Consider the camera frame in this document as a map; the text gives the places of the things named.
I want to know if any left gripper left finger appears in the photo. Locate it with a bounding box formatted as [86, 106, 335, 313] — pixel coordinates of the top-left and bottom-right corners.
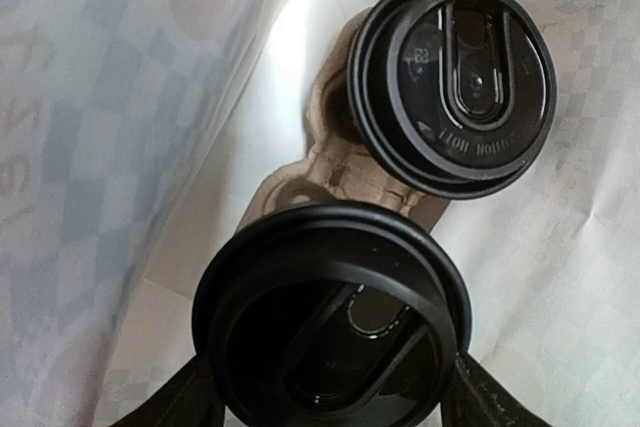
[113, 356, 225, 427]

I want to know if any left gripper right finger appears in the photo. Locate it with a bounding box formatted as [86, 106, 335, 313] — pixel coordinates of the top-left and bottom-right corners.
[440, 352, 550, 427]

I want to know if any black plastic cup lid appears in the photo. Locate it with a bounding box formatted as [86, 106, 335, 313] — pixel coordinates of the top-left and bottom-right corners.
[191, 201, 472, 426]
[347, 0, 557, 200]

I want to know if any brown pulp cup carrier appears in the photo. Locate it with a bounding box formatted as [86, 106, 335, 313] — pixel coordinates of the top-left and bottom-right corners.
[237, 10, 449, 232]

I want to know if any checkered paper takeout bag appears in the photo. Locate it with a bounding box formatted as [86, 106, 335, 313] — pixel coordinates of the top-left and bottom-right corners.
[1, 0, 639, 426]

